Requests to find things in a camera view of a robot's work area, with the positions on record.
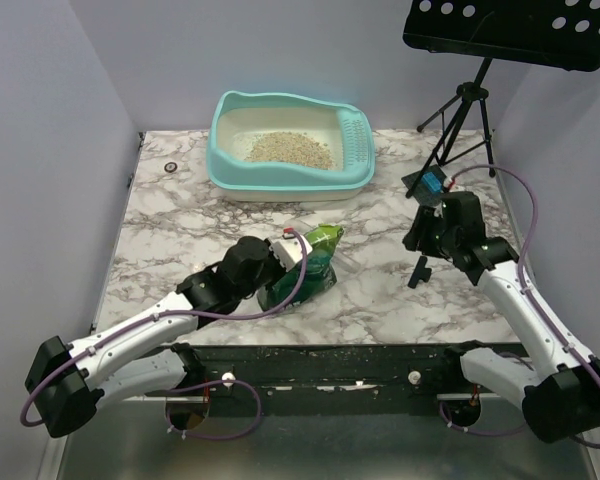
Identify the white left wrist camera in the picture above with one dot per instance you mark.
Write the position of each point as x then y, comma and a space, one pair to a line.
290, 249

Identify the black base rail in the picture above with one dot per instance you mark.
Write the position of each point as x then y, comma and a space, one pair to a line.
325, 380

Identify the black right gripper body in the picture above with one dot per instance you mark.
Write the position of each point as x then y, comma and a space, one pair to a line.
425, 232

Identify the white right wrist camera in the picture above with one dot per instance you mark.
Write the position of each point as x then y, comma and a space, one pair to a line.
450, 185

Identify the black music stand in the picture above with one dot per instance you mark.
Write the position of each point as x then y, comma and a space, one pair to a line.
560, 34

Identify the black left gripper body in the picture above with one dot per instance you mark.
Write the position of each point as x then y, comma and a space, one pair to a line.
271, 271

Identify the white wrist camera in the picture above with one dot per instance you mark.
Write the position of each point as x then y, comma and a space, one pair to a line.
450, 185
290, 249

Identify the beige cat litter pile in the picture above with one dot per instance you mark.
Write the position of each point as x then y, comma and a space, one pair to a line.
290, 147

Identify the black T-shaped bracket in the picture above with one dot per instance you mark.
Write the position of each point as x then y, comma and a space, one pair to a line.
421, 273

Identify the black plate with blue block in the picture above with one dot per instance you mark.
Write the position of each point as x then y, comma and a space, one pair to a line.
429, 189

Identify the clear plastic litter scoop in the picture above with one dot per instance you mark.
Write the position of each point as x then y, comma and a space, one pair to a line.
346, 263

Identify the green cat litter bag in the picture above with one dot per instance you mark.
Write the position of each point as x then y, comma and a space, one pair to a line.
319, 274

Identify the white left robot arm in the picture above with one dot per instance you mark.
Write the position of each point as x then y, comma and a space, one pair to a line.
69, 381

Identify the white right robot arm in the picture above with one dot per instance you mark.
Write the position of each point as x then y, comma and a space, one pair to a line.
559, 395

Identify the teal and white litter box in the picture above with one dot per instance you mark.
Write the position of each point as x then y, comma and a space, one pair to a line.
240, 118

